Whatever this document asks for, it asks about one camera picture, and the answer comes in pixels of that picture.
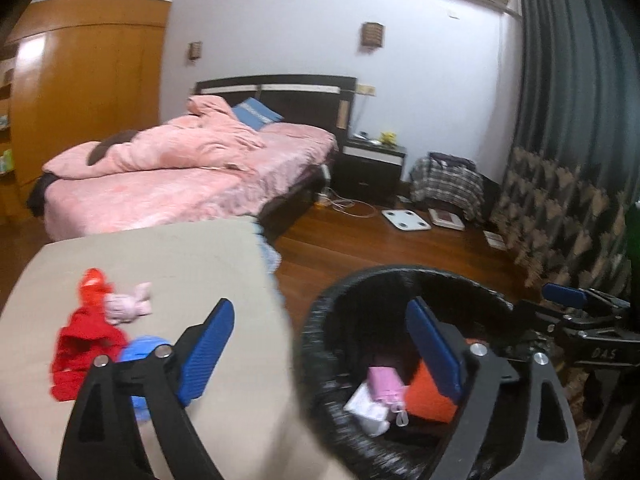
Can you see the pink bed sheet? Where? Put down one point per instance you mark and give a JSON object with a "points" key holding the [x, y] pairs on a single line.
{"points": [[165, 195]]}

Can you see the dark nightstand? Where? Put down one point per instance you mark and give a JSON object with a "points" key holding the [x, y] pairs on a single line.
{"points": [[365, 180]]}

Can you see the white flat box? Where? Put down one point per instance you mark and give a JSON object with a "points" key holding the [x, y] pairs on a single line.
{"points": [[494, 240]]}

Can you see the blue pillow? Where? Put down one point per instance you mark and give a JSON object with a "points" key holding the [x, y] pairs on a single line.
{"points": [[255, 112]]}

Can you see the small pink box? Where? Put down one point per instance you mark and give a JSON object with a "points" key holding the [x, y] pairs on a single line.
{"points": [[385, 385]]}

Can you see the brown cushion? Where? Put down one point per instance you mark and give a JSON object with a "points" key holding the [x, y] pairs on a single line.
{"points": [[110, 142]]}

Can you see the pink pillow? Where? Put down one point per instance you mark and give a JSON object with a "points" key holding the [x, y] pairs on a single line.
{"points": [[300, 132]]}

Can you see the white bathroom scale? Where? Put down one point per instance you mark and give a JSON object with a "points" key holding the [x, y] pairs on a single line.
{"points": [[406, 220]]}

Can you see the white plastic bag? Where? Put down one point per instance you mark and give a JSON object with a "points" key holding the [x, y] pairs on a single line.
{"points": [[362, 400]]}

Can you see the dark wooden bed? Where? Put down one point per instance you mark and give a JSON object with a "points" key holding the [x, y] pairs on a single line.
{"points": [[300, 97]]}

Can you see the blue plastic bag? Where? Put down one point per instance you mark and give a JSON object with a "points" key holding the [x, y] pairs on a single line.
{"points": [[142, 352]]}

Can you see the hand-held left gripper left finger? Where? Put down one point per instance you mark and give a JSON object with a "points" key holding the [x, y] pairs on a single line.
{"points": [[210, 350]]}

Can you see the white scale with dark centre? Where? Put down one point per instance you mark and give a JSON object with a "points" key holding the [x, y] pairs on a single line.
{"points": [[446, 220]]}

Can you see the brown wall lamp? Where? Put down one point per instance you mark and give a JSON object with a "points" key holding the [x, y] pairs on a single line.
{"points": [[372, 35], [195, 51]]}

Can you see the red cloth item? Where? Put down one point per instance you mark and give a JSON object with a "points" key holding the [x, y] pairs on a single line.
{"points": [[80, 350]]}

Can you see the black cloth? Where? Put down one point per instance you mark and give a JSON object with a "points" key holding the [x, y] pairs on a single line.
{"points": [[37, 195]]}

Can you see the dark backpack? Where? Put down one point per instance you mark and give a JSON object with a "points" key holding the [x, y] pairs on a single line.
{"points": [[452, 160]]}

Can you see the wooden wardrobe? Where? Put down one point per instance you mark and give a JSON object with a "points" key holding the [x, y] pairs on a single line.
{"points": [[100, 85]]}

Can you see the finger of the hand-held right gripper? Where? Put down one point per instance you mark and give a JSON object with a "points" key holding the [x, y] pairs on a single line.
{"points": [[565, 295], [542, 317]]}

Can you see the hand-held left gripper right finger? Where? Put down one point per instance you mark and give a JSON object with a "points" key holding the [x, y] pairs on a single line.
{"points": [[432, 350]]}

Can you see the trash bin with black bag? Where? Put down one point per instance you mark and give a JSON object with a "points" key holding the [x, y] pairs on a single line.
{"points": [[380, 340]]}

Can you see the yellow plush toy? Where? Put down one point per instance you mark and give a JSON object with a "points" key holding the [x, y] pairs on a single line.
{"points": [[388, 138]]}

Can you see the pink duvet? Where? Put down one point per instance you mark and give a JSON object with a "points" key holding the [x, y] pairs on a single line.
{"points": [[165, 147]]}

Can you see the white power strip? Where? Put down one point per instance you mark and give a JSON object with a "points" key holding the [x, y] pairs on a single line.
{"points": [[322, 203]]}

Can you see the wall socket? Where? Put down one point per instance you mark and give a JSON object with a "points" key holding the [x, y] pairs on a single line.
{"points": [[366, 90]]}

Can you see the dark green patterned curtain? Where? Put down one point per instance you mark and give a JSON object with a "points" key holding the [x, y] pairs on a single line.
{"points": [[565, 85]]}

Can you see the blue quilted cloth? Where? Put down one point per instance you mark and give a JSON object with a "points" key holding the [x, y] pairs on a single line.
{"points": [[270, 257]]}

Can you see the plaid cloth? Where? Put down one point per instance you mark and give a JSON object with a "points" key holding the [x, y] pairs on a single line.
{"points": [[445, 185]]}

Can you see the green bottle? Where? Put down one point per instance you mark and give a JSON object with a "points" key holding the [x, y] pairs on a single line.
{"points": [[6, 161]]}

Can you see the orange foam net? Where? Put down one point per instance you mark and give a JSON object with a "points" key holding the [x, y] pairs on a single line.
{"points": [[425, 395]]}

